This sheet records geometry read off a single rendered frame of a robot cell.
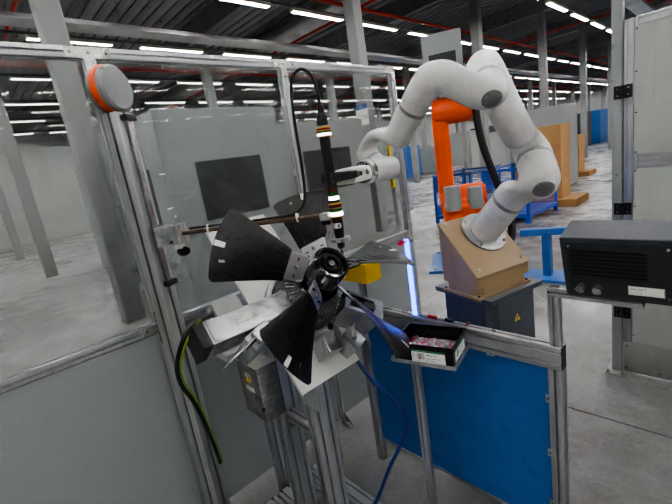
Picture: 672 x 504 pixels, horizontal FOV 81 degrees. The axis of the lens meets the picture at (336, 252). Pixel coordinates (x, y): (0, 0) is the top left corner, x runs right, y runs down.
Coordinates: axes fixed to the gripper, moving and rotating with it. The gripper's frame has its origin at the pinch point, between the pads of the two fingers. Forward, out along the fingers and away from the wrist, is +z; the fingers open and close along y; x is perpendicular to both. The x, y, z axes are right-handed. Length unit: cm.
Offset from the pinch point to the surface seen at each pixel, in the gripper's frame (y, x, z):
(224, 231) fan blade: 11.7, -10.3, 34.2
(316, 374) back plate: 1, -62, 18
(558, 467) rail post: -53, -107, -36
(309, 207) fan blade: 14.8, -9.4, -1.2
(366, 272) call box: 21, -43, -32
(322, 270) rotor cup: -6.4, -26.3, 14.6
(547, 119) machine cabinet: 295, 39, -1023
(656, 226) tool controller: -77, -23, -35
